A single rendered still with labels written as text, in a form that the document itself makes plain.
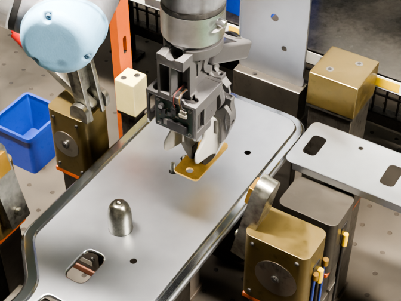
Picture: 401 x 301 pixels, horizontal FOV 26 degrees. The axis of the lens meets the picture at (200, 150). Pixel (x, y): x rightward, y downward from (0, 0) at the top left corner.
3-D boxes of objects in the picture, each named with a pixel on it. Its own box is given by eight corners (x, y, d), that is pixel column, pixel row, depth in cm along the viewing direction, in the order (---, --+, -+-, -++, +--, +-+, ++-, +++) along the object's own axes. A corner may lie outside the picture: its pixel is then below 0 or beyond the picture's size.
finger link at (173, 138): (154, 168, 115) (156, 117, 108) (178, 143, 119) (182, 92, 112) (173, 178, 114) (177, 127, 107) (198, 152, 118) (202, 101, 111)
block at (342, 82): (332, 252, 151) (358, 88, 126) (291, 234, 154) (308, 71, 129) (351, 223, 156) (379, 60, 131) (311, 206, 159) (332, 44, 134)
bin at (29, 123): (35, 176, 165) (28, 141, 158) (-5, 157, 168) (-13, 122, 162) (71, 143, 171) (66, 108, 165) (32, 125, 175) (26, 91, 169)
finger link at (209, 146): (185, 183, 113) (180, 128, 107) (208, 157, 117) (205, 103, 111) (205, 191, 112) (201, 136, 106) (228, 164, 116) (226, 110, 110)
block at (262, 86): (286, 224, 155) (299, 93, 135) (228, 199, 160) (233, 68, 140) (293, 214, 157) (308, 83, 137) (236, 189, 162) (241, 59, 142)
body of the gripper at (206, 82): (145, 124, 108) (141, 45, 99) (182, 88, 113) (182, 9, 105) (197, 147, 105) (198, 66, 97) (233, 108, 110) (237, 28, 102)
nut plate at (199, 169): (196, 182, 114) (196, 175, 113) (172, 171, 115) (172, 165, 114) (229, 146, 119) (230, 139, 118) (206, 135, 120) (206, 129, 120)
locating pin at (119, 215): (124, 248, 114) (121, 213, 109) (104, 238, 115) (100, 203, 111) (138, 232, 116) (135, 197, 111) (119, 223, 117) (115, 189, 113)
